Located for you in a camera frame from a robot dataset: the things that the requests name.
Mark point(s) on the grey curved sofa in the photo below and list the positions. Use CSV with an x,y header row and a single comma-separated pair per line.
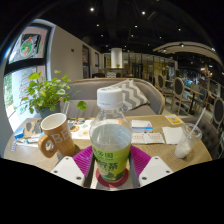
x,y
86,90

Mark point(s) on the clear green-labelled drink bottle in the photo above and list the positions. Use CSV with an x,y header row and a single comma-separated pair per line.
x,y
110,140

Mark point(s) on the white cylindrical column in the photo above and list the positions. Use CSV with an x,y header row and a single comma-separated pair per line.
x,y
116,58

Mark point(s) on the window with festive decals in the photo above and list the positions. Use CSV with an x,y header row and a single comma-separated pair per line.
x,y
26,43

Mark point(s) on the clear plastic cup with straw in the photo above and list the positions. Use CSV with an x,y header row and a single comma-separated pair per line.
x,y
186,143

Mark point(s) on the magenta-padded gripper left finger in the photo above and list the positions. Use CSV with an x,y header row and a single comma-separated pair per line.
x,y
66,170

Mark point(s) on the white leaflet with yellow print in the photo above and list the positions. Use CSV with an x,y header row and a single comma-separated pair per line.
x,y
148,138

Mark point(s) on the yellow square card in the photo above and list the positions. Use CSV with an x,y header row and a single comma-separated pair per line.
x,y
174,119

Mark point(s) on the group of ceiling spotlights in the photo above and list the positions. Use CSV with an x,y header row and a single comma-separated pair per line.
x,y
91,9

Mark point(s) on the tan ceramic mug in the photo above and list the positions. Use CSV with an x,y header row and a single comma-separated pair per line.
x,y
60,135

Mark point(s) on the green potted plant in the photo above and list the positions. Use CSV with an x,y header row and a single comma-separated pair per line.
x,y
43,93

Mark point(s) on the grey chevron cushion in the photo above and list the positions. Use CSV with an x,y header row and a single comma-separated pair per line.
x,y
133,93

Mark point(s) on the pill blister pack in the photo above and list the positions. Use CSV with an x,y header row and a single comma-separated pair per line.
x,y
13,146

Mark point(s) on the group of dining chairs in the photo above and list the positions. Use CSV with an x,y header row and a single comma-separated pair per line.
x,y
178,88

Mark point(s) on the blue and white box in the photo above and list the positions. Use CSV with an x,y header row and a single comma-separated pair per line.
x,y
19,133

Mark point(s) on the dark grey tufted chair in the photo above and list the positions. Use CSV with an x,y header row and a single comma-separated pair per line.
x,y
205,133

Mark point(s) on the white paper napkin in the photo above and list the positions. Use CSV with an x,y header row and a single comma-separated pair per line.
x,y
172,135

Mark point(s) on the white leaflet with pictures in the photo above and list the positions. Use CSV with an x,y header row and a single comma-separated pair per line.
x,y
81,128

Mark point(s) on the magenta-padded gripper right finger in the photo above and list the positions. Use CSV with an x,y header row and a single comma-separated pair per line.
x,y
155,170

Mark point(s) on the brown printed booklet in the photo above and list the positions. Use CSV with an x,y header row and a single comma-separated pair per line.
x,y
32,127

